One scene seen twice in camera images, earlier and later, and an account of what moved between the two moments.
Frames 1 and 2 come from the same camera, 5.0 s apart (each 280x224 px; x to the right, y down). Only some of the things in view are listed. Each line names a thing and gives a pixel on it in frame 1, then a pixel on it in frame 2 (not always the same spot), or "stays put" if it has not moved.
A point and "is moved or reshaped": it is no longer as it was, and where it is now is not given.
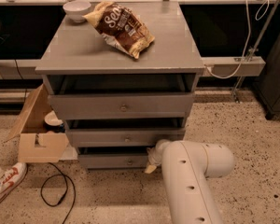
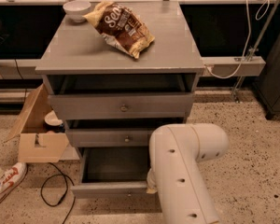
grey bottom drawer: [113, 158] is moved or reshaped
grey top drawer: [160, 106] stays put
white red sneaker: [7, 183] stays put
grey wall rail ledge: [223, 66] stays put
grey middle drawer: [126, 137] stays put
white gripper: [156, 154] → [151, 181]
